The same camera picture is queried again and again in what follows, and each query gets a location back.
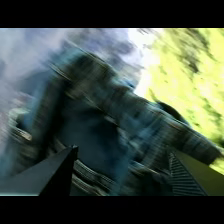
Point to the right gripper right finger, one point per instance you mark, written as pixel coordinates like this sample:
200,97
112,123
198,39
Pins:
196,180

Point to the blue jeans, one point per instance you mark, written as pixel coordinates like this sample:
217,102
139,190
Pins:
100,126

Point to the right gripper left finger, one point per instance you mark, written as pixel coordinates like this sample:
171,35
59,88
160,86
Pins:
43,178

